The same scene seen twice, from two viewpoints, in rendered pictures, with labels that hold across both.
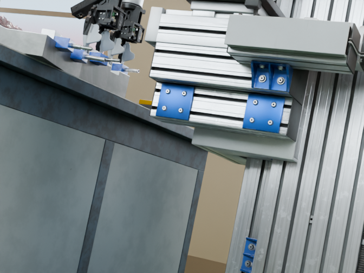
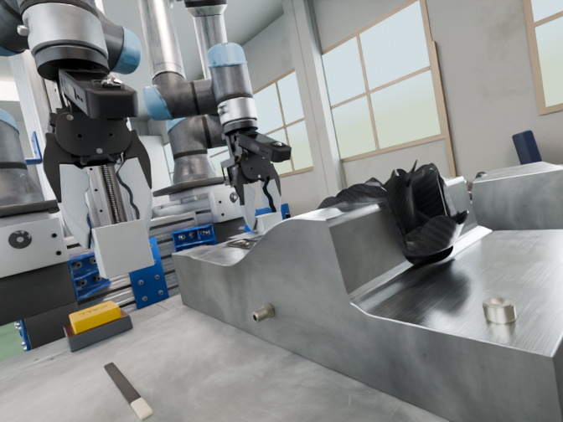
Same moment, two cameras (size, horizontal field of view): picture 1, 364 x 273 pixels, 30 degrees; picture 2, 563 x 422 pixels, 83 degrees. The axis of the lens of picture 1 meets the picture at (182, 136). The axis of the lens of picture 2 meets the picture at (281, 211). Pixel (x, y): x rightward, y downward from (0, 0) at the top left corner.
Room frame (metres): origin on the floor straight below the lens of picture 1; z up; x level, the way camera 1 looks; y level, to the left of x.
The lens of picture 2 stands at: (2.54, 0.59, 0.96)
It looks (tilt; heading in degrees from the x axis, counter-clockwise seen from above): 4 degrees down; 203
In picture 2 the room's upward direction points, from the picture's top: 11 degrees counter-clockwise
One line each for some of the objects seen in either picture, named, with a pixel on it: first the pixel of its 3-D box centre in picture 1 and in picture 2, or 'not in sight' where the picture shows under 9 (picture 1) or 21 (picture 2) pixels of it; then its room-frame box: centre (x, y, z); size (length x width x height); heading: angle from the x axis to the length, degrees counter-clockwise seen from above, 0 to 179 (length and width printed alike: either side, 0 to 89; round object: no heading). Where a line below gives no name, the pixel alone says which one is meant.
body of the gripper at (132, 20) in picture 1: (129, 24); (84, 115); (2.26, 0.25, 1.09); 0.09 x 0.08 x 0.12; 61
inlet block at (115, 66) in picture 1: (122, 69); (113, 246); (2.26, 0.24, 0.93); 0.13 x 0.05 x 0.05; 61
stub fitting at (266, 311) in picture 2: not in sight; (262, 313); (2.26, 0.43, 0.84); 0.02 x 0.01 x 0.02; 151
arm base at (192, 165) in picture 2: not in sight; (193, 167); (1.65, -0.07, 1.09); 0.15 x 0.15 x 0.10
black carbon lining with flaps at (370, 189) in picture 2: not in sight; (323, 213); (2.11, 0.47, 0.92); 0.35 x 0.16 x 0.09; 61
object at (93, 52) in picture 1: (101, 59); (255, 228); (1.94, 0.27, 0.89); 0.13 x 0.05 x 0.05; 61
